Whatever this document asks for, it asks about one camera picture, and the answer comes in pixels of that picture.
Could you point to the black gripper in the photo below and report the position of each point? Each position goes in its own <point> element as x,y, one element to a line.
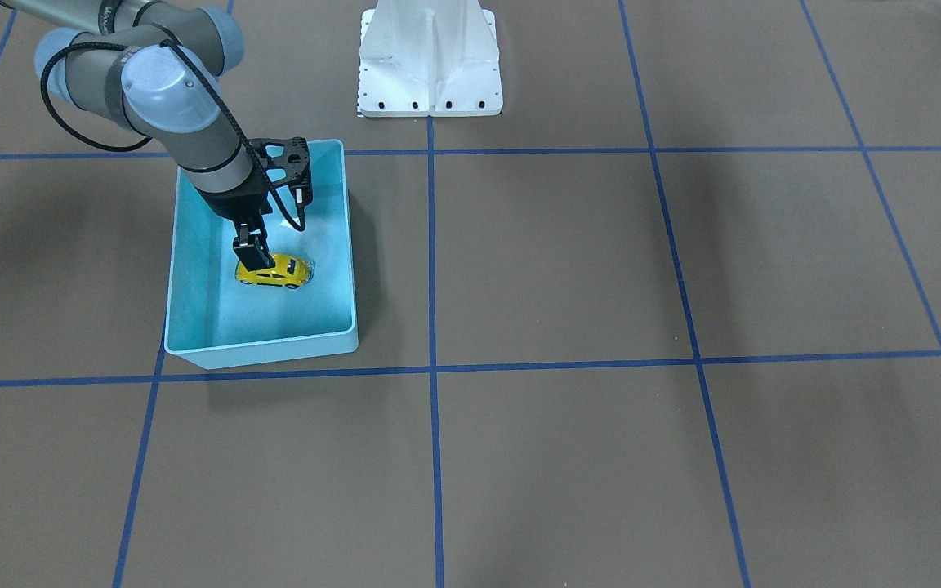
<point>238,204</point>

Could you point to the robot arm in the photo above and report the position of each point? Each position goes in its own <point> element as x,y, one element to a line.
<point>153,68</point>

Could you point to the turquoise plastic bin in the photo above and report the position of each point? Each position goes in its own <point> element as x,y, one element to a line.
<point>214,321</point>

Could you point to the blue tape grid lines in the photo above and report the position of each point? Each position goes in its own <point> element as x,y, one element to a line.
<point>673,319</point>

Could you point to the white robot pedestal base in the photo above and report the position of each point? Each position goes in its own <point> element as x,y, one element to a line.
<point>429,59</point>

